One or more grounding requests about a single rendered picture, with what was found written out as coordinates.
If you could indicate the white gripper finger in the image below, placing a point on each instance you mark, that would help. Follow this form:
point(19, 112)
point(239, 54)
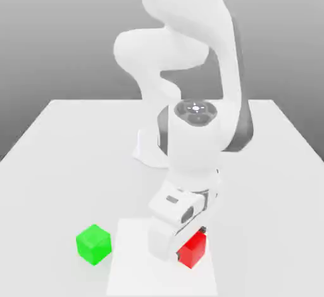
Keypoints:
point(203, 230)
point(177, 255)

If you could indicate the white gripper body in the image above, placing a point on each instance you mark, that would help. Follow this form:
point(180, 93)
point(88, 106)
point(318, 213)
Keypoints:
point(162, 243)

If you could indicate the small red cube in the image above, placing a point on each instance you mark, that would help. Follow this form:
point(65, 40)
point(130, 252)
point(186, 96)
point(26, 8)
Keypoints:
point(192, 251)

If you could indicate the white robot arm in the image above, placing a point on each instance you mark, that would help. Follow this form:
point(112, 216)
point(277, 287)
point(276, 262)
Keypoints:
point(192, 150)

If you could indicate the small green cube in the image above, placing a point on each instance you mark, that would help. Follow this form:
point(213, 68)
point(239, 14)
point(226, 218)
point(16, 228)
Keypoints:
point(93, 245)

